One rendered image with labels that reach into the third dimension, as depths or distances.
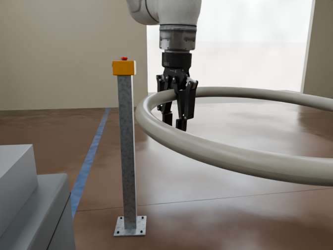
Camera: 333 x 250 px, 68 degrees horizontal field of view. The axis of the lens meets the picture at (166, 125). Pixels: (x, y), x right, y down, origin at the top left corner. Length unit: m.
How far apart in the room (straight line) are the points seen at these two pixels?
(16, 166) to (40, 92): 6.09
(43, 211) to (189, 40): 0.46
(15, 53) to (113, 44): 2.21
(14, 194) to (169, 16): 0.46
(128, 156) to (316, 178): 1.30
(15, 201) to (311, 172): 0.46
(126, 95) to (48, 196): 0.96
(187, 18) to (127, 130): 0.99
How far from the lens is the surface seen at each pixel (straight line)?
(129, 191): 1.62
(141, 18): 0.73
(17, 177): 0.53
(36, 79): 6.59
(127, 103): 1.43
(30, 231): 0.48
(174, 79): 0.61
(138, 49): 6.27
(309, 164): 0.30
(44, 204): 0.54
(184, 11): 0.58
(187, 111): 0.60
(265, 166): 0.28
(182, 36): 0.59
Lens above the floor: 1.06
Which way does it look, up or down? 14 degrees down
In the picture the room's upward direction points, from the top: straight up
